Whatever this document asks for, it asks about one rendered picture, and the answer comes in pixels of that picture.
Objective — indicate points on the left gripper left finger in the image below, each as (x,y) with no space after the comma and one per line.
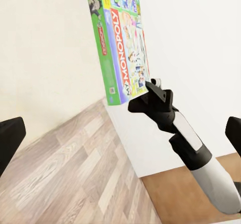
(12,133)

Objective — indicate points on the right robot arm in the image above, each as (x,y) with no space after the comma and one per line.
(224,193)

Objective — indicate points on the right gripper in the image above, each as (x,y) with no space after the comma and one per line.
(156,104)

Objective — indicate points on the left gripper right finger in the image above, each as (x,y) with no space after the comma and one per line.
(233,132)

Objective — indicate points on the board game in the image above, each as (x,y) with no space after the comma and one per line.
(121,46)

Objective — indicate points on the sliding door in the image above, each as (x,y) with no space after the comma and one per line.
(179,199)

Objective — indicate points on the bed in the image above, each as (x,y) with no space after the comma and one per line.
(49,65)

